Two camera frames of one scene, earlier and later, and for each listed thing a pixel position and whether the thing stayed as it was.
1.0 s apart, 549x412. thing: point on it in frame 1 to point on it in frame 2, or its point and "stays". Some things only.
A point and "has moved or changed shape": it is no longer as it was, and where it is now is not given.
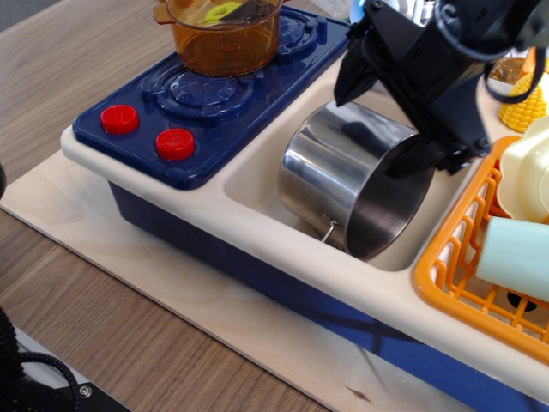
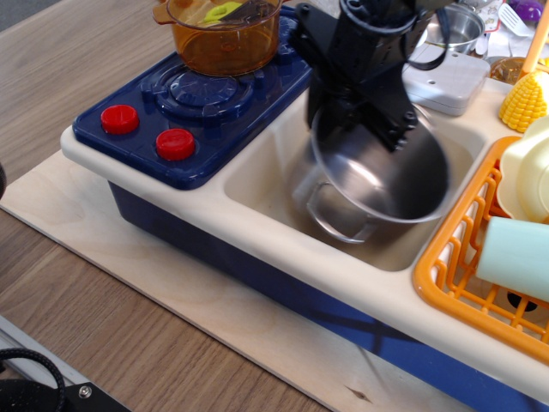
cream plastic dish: (523, 175) stays
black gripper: (434, 84) to (356, 63)
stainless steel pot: (333, 171) has moved or changed shape
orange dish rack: (446, 276) stays
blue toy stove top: (190, 128) stays
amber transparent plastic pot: (224, 38) stays
